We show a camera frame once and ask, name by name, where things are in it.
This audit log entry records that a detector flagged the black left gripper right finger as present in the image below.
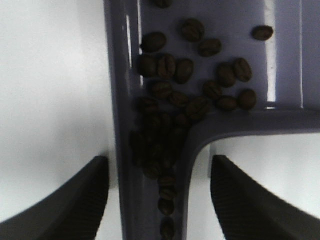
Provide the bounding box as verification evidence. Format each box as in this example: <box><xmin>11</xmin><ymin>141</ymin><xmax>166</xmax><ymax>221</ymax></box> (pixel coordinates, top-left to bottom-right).
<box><xmin>210</xmin><ymin>155</ymin><xmax>320</xmax><ymax>240</ymax></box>

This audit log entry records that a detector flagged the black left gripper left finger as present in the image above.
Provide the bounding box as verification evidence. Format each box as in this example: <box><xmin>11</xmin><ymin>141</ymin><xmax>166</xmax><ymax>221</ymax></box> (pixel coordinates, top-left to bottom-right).
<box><xmin>0</xmin><ymin>156</ymin><xmax>110</xmax><ymax>240</ymax></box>

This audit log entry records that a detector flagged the pile of coffee beans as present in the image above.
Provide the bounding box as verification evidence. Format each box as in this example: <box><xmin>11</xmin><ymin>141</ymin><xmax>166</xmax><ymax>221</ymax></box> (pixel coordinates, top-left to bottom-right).
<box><xmin>129</xmin><ymin>0</ymin><xmax>276</xmax><ymax>240</ymax></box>

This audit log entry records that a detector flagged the purple plastic dustpan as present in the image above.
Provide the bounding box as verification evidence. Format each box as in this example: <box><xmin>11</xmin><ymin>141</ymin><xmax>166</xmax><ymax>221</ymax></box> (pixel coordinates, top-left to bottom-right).
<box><xmin>105</xmin><ymin>0</ymin><xmax>320</xmax><ymax>240</ymax></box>

